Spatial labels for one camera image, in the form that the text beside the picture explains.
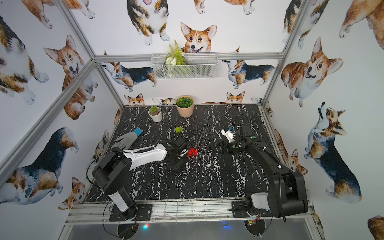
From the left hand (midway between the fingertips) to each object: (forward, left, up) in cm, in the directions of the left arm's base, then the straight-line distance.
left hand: (178, 161), depth 90 cm
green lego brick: (+24, +2, -1) cm, 24 cm away
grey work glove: (+16, +36, -1) cm, 40 cm away
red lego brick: (+5, -8, +2) cm, 10 cm away
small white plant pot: (+34, +18, +6) cm, 39 cm away
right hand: (+1, -23, +13) cm, 26 cm away
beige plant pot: (+37, -3, +9) cm, 39 cm away
